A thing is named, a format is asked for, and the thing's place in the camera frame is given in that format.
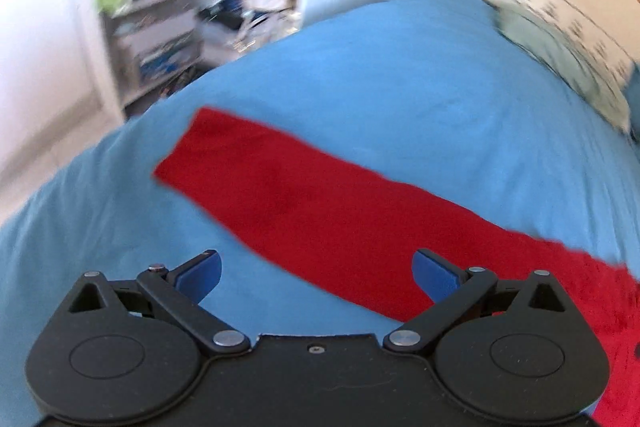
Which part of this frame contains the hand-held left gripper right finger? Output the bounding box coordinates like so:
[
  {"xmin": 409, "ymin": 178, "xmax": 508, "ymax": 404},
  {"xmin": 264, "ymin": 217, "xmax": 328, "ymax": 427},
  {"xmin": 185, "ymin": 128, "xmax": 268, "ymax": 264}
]
[{"xmin": 383, "ymin": 248, "xmax": 568, "ymax": 354}]

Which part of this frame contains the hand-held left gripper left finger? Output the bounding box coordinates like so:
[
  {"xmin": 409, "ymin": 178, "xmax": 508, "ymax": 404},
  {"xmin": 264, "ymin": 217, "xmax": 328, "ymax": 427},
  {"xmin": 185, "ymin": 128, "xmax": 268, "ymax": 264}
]
[{"xmin": 67, "ymin": 249, "xmax": 251, "ymax": 355}]

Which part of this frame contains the red cloth garment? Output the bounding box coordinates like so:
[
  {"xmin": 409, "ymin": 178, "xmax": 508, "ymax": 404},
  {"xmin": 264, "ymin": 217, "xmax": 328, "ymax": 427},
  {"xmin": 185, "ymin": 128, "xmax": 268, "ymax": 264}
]
[{"xmin": 153, "ymin": 107, "xmax": 640, "ymax": 427}]

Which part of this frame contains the blue bed sheet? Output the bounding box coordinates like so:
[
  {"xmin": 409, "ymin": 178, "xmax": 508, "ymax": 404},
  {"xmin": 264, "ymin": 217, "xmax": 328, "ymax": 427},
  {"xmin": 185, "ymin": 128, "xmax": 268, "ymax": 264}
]
[{"xmin": 0, "ymin": 0, "xmax": 640, "ymax": 427}]

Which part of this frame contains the pale green pillow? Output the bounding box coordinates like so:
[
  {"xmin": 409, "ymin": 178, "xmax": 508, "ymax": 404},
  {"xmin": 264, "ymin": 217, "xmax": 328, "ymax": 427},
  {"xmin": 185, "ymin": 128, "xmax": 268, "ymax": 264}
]
[{"xmin": 494, "ymin": 3, "xmax": 632, "ymax": 134}]

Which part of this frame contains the pile of clutter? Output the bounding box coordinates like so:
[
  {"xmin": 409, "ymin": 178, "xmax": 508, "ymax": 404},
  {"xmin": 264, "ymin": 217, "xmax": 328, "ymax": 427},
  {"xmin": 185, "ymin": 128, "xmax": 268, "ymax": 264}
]
[{"xmin": 197, "ymin": 0, "xmax": 302, "ymax": 62}]

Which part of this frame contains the cluttered white shelf unit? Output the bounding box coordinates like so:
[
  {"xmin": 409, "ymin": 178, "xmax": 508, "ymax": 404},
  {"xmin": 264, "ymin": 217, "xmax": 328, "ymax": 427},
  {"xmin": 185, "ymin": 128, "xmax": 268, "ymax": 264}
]
[{"xmin": 91, "ymin": 0, "xmax": 211, "ymax": 108}]

